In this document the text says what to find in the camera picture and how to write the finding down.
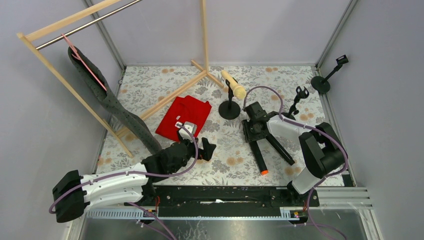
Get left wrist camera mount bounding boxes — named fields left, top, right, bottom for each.
left=175, top=121, right=197, bottom=142

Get floral patterned mat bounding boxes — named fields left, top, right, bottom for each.
left=117, top=66, right=327, bottom=186

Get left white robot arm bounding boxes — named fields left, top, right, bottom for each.
left=49, top=137, right=217, bottom=223

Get black mic stand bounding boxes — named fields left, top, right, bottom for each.
left=285, top=86, right=310, bottom=120
left=218, top=79, right=241, bottom=120

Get dark grey hanging garment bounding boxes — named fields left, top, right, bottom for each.
left=67, top=47, right=162, bottom=155

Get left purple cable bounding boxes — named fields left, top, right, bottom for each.
left=48, top=123, right=200, bottom=215

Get beige microphone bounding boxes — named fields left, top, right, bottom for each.
left=220, top=70, right=247, bottom=100

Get purple cable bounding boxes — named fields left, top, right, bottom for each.
left=242, top=85, right=349, bottom=213
left=48, top=123, right=200, bottom=215

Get red folded shirt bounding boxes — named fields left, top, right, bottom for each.
left=155, top=95, right=212, bottom=142

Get black mic stand far corner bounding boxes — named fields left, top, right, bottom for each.
left=310, top=54, right=349, bottom=94

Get pink clothes hanger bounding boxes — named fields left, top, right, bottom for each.
left=61, top=33, right=107, bottom=92

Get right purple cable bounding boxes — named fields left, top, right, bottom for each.
left=242, top=85, right=349, bottom=213

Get metal clothes rail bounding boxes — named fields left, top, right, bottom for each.
left=35, top=0, right=142, bottom=50

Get black microphone orange tip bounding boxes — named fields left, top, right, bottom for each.
left=249, top=141, right=269, bottom=175

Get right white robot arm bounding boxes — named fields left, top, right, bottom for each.
left=242, top=102, right=345, bottom=195

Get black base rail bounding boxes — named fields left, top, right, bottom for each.
left=136, top=185, right=320, bottom=218

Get wooden clothes rack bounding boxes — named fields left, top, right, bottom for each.
left=16, top=0, right=225, bottom=158

